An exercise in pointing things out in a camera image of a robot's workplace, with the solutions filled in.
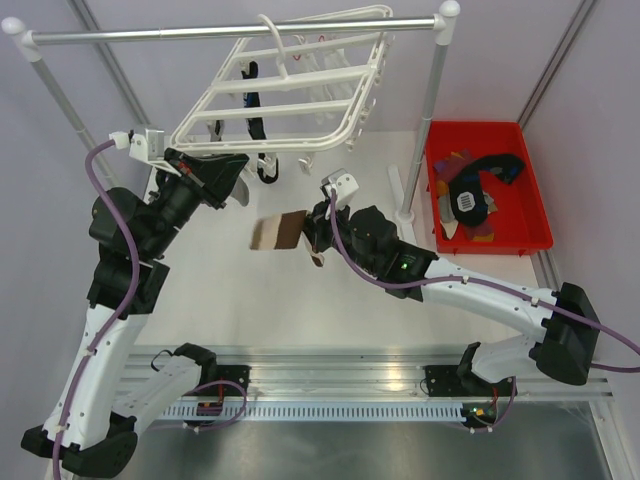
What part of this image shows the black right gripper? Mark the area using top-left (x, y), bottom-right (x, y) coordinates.
top-left (296, 195), bottom-right (378, 275)

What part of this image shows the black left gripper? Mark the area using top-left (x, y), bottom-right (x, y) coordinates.
top-left (141, 146), bottom-right (248, 257)

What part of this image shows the brown and beige back sock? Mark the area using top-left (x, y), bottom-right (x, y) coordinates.
top-left (249, 210), bottom-right (324, 268)

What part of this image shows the black and blue patterned sock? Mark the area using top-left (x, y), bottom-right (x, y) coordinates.
top-left (241, 61), bottom-right (279, 184)

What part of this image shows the white plastic clip hanger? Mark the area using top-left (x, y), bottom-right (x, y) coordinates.
top-left (168, 16), bottom-right (389, 176)

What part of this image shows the purple striped sock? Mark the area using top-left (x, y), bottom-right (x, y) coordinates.
top-left (463, 221), bottom-right (495, 243)
top-left (434, 150), bottom-right (474, 197)

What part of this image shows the grey sock back row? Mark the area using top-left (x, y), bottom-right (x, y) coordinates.
top-left (207, 120), bottom-right (249, 207)

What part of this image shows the grey sock with black stripes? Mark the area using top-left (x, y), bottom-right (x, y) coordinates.
top-left (438, 193), bottom-right (498, 223)

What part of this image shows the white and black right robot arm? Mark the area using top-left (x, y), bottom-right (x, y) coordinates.
top-left (303, 201), bottom-right (599, 395)

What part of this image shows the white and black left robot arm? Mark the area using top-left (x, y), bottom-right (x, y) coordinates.
top-left (21, 143), bottom-right (249, 479)

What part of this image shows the red plastic bin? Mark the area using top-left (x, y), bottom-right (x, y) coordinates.
top-left (424, 121), bottom-right (553, 256)

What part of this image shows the silver and white clothes rack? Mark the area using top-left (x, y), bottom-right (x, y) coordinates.
top-left (0, 0), bottom-right (461, 226)

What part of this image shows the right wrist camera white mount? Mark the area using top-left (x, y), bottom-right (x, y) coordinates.
top-left (321, 168), bottom-right (359, 210)

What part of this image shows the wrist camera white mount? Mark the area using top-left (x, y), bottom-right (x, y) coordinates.
top-left (109, 126), bottom-right (175, 173)
top-left (321, 168), bottom-right (359, 210)

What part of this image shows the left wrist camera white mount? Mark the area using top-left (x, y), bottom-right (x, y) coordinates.
top-left (109, 126), bottom-right (175, 173)

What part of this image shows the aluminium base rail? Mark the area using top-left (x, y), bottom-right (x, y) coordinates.
top-left (109, 344), bottom-right (614, 401)

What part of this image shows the white slotted cable duct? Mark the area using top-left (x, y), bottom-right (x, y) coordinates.
top-left (159, 401), bottom-right (466, 422)

